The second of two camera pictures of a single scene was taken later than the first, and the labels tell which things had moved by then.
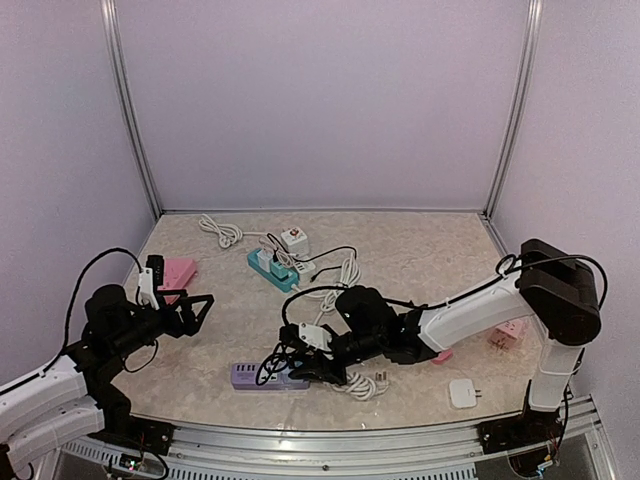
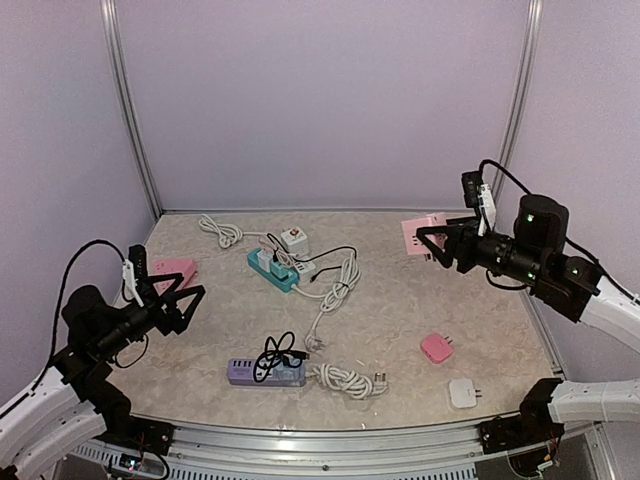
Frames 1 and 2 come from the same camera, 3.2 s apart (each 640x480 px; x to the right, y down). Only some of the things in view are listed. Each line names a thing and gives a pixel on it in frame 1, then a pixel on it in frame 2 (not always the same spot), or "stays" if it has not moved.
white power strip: x=227 y=237 stays
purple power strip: x=261 y=376 to x=241 y=372
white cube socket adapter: x=295 y=241 stays
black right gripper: x=327 y=373 to x=462 y=234
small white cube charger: x=264 y=259 stays
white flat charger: x=463 y=393 stays
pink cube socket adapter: x=505 y=336 to x=413 y=242
